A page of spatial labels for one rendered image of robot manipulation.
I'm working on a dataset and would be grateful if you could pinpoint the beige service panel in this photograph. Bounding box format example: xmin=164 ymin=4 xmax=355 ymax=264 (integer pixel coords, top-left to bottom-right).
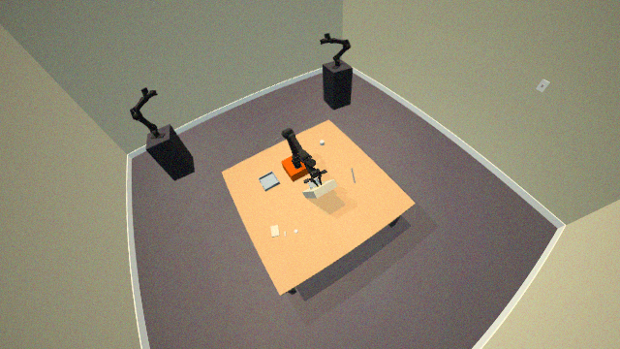
xmin=302 ymin=179 xmax=338 ymax=199

